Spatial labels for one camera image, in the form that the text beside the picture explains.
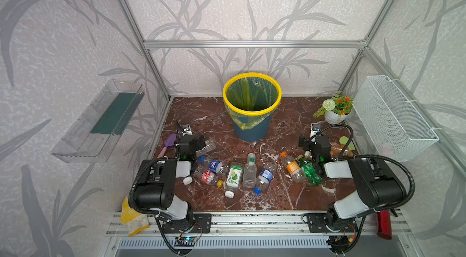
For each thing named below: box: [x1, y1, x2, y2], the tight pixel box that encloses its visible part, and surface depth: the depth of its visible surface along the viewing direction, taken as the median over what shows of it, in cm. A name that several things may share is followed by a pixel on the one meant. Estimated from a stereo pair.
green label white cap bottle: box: [224, 161, 245, 199], surface depth 84 cm
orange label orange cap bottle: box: [280, 151, 308, 184], surface depth 87 cm
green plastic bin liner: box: [223, 76, 281, 131], surface depth 93 cm
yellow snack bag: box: [120, 193, 150, 237], surface depth 75 cm
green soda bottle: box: [297, 154, 323, 187], surface depth 88 cm
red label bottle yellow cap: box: [193, 168, 224, 188], surface depth 84 cm
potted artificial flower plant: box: [312, 91, 354, 125], surface depth 99 cm
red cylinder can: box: [376, 210, 392, 241], surface depth 72 cm
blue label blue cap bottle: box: [253, 162, 278, 196], surface depth 84 cm
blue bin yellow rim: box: [222, 72, 283, 143], surface depth 91 cm
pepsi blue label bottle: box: [199, 155, 229, 175], surface depth 86 cm
